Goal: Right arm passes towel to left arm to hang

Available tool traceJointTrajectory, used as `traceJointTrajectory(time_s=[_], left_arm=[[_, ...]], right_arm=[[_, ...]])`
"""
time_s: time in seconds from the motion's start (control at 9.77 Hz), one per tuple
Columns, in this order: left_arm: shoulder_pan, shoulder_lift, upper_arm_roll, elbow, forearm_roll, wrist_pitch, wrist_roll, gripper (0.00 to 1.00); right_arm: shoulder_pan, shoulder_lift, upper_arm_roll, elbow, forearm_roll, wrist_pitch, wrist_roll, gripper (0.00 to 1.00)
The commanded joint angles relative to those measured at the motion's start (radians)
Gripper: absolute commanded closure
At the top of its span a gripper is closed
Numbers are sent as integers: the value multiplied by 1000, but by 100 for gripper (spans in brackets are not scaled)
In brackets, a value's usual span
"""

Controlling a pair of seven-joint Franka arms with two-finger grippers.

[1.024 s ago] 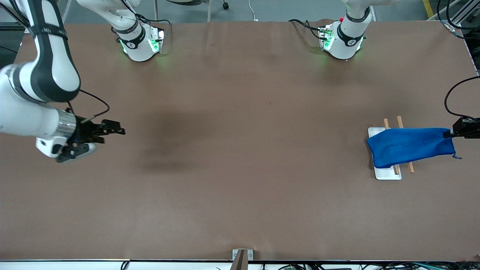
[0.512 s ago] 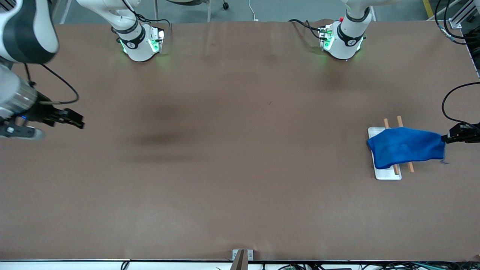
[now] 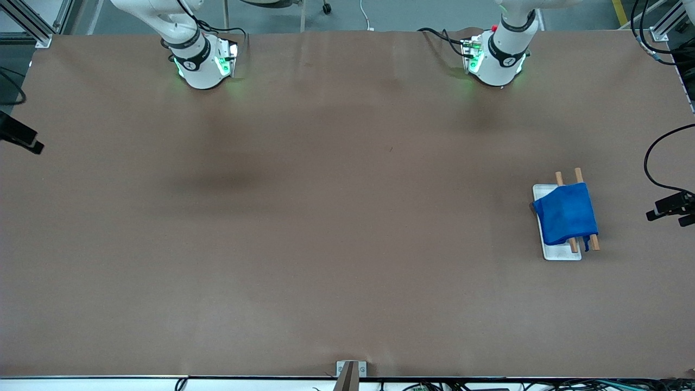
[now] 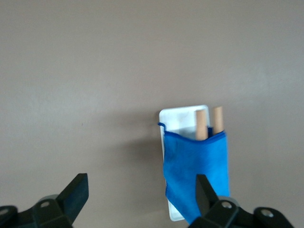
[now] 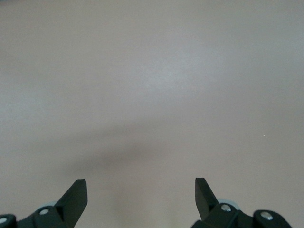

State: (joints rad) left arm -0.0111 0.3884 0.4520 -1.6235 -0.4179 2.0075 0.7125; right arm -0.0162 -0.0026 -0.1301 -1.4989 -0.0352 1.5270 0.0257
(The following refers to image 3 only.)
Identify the white towel rack wooden bars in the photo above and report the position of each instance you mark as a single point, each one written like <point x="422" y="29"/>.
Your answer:
<point x="559" y="252"/>

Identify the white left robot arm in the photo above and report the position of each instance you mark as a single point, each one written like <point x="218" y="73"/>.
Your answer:
<point x="502" y="60"/>

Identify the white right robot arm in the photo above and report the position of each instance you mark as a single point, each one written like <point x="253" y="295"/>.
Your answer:
<point x="195" y="65"/>

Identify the aluminium frame profile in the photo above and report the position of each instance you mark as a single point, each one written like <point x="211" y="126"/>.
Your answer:
<point x="32" y="27"/>
<point x="665" y="24"/>

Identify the silver metal table bracket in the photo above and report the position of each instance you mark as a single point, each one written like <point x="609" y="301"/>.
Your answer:
<point x="341" y="369"/>

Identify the brown camera mount post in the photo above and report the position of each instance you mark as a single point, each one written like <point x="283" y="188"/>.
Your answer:
<point x="347" y="377"/>

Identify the blue microfibre towel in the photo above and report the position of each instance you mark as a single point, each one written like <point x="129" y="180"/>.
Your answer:
<point x="564" y="214"/>

